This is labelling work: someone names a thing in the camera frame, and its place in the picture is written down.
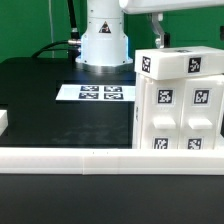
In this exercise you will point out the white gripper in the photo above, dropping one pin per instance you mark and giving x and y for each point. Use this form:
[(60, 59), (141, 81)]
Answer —
[(162, 39)]

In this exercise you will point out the white cabinet top block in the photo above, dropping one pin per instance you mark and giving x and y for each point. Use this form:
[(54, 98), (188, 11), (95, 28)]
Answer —
[(181, 62)]

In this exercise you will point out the white cabinet body box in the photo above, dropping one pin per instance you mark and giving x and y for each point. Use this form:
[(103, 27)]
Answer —
[(141, 82)]

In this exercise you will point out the white cabinet door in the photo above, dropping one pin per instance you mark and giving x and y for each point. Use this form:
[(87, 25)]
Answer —
[(162, 113), (201, 114)]

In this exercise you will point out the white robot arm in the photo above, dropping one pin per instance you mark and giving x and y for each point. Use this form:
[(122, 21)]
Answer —
[(104, 45)]

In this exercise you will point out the white fiducial marker sheet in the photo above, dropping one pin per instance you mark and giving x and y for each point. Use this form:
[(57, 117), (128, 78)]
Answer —
[(116, 93)]

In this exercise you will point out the white U-shaped boundary frame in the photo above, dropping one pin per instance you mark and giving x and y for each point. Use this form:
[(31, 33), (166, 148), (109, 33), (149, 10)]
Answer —
[(110, 161)]

